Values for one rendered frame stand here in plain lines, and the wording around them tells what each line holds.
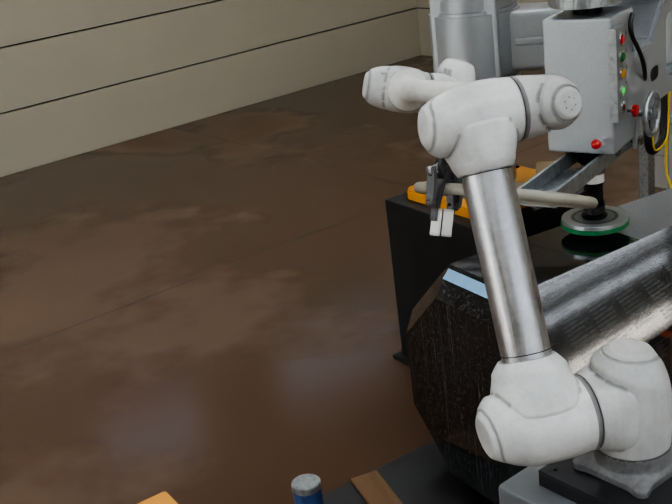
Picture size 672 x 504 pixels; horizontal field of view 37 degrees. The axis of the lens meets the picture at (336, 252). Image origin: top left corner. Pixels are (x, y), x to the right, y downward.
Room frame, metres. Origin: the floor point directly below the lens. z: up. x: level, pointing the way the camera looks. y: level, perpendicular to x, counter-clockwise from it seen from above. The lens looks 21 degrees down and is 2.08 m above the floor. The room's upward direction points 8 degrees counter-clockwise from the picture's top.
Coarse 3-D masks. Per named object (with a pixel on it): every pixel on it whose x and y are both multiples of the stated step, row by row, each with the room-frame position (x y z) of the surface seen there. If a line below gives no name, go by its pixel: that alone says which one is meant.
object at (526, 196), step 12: (420, 192) 2.56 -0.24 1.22; (444, 192) 2.45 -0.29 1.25; (456, 192) 2.42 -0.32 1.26; (528, 192) 2.36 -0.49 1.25; (540, 192) 2.36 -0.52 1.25; (552, 192) 2.37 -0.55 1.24; (540, 204) 2.74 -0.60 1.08; (552, 204) 2.71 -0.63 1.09; (564, 204) 2.38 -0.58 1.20; (576, 204) 2.40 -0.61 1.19; (588, 204) 2.43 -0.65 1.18
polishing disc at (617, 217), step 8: (576, 208) 3.21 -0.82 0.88; (608, 208) 3.17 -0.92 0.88; (616, 208) 3.16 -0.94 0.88; (568, 216) 3.15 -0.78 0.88; (576, 216) 3.14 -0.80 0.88; (608, 216) 3.10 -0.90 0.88; (616, 216) 3.09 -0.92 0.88; (624, 216) 3.08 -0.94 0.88; (568, 224) 3.08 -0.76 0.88; (576, 224) 3.07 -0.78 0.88; (584, 224) 3.06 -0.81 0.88; (592, 224) 3.05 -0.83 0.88; (600, 224) 3.04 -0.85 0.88; (608, 224) 3.03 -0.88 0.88; (616, 224) 3.02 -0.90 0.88
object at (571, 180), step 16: (640, 144) 3.22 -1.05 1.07; (560, 160) 3.03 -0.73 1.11; (576, 160) 3.14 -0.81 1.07; (592, 160) 2.98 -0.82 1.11; (608, 160) 3.06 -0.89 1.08; (544, 176) 2.93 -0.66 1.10; (560, 176) 2.99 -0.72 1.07; (576, 176) 2.84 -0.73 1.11; (592, 176) 2.95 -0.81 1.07; (560, 192) 2.74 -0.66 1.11
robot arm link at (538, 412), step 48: (480, 96) 1.91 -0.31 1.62; (432, 144) 1.90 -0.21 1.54; (480, 144) 1.87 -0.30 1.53; (480, 192) 1.87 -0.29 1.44; (480, 240) 1.85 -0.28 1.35; (528, 288) 1.79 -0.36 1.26; (528, 336) 1.76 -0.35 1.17; (528, 384) 1.70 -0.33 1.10; (576, 384) 1.72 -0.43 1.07; (480, 432) 1.73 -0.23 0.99; (528, 432) 1.66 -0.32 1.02; (576, 432) 1.67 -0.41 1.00
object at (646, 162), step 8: (640, 120) 5.41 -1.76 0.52; (640, 152) 5.41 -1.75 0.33; (640, 160) 5.41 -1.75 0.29; (648, 160) 5.37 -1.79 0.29; (664, 160) 5.42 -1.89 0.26; (640, 168) 5.41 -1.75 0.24; (648, 168) 5.37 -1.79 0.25; (640, 176) 5.41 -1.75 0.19; (648, 176) 5.37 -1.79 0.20; (640, 184) 5.41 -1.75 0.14; (648, 184) 5.37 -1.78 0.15; (640, 192) 5.41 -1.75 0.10; (648, 192) 5.37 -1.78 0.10
